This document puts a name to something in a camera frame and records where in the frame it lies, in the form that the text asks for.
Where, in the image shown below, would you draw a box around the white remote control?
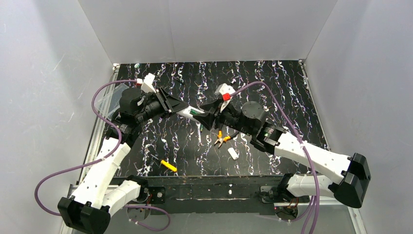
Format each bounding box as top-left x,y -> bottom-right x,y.
177,106 -> 204,123

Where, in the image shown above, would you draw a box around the white battery cover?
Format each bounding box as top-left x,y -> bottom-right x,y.
227,148 -> 239,160

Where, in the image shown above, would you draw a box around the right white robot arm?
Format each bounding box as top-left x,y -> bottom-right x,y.
193,99 -> 371,208

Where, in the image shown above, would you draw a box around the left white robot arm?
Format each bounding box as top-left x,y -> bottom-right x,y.
57,88 -> 191,234

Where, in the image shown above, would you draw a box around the clear plastic screw box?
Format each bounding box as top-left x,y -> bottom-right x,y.
94,83 -> 128,119

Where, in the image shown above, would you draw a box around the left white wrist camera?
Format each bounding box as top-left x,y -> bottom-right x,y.
136,73 -> 156,93

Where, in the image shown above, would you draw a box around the orange handled pliers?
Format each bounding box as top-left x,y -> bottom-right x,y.
214,129 -> 240,148

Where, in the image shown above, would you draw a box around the yellow handled screwdriver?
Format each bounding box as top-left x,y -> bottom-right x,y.
150,155 -> 178,173

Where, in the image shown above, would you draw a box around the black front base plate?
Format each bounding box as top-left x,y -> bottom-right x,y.
142,175 -> 310,215

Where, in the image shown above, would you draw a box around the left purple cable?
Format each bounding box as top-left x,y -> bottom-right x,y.
34,79 -> 171,232

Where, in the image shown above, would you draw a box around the aluminium frame rail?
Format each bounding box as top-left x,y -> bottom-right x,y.
59,63 -> 120,234

